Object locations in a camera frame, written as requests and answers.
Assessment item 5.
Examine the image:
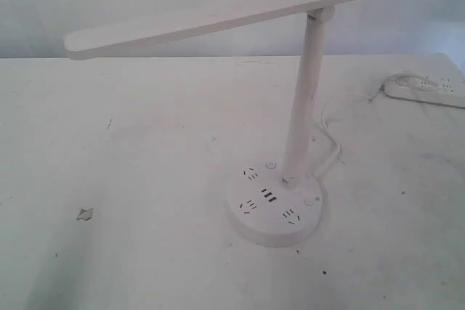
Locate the white power cable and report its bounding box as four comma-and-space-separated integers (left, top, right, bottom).
310, 75, 422, 177

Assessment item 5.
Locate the white power strip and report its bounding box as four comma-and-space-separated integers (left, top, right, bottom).
384, 73, 464, 109

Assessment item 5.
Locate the white desk lamp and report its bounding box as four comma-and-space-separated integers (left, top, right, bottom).
63, 0, 355, 248

